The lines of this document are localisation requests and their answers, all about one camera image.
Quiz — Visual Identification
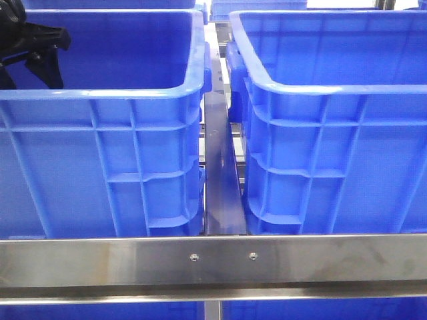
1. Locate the blue crate rear left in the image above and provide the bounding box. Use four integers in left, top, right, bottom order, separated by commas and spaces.
22, 0, 208, 25

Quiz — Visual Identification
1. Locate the blue plastic crate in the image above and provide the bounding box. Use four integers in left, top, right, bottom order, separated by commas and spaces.
227, 10, 426, 235
1, 9, 211, 239

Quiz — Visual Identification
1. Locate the stainless steel front rail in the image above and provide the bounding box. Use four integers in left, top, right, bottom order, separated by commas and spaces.
1, 234, 426, 305

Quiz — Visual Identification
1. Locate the steel centre divider bar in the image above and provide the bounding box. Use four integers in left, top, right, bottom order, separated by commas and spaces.
204, 54, 247, 235

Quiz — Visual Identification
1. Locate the blue plastic crate left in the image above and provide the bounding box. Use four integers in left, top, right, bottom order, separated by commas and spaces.
1, 9, 211, 239

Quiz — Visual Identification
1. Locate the blue plastic crate right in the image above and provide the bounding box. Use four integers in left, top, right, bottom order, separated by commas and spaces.
227, 10, 426, 235

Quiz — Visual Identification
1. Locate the blue crate lower left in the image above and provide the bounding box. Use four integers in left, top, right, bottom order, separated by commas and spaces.
1, 302, 203, 319

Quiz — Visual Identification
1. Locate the blue crate rear right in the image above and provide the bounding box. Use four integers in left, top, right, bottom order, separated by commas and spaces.
210, 0, 307, 21

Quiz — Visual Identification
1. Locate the blue crate lower right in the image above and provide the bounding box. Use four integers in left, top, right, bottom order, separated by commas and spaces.
223, 297, 426, 320

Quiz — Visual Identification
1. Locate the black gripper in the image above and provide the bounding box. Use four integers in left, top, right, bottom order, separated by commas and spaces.
0, 1, 71, 89

